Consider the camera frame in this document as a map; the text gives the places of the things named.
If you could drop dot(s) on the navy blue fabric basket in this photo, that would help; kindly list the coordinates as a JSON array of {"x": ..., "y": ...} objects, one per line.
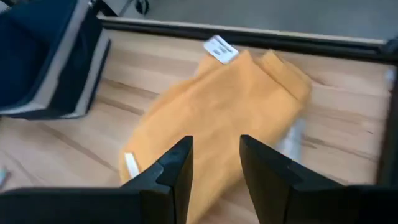
[{"x": 34, "y": 56}]

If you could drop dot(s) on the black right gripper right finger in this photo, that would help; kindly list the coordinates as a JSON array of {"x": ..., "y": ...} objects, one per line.
[{"x": 280, "y": 193}]

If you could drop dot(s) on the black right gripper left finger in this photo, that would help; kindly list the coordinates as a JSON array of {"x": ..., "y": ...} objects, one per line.
[{"x": 161, "y": 193}]

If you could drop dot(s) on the mustard yellow towel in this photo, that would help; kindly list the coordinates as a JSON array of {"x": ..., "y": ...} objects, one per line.
[{"x": 224, "y": 105}]

